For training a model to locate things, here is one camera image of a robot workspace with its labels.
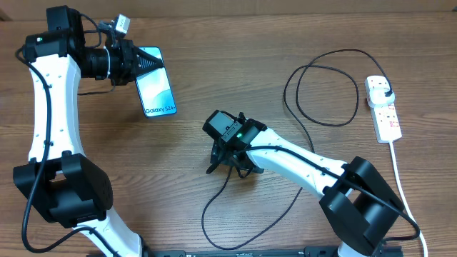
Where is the black charging cable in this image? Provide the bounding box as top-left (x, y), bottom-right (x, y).
top-left (201, 49), bottom-right (393, 251)

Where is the white charger plug adapter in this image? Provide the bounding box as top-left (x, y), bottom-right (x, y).
top-left (367, 88), bottom-right (396, 108)

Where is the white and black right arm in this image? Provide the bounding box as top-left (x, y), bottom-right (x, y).
top-left (203, 110), bottom-right (404, 256)

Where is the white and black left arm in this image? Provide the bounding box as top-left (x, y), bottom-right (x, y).
top-left (13, 6), bottom-right (164, 256)

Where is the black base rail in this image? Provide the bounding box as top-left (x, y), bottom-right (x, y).
top-left (85, 245), bottom-right (404, 257)

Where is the white power strip cord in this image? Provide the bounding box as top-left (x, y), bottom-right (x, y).
top-left (388, 141), bottom-right (429, 257)

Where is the Samsung Galaxy smartphone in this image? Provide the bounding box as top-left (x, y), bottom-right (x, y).
top-left (136, 66), bottom-right (177, 118)

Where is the white power strip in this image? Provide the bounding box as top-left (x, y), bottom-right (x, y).
top-left (364, 76), bottom-right (402, 143)

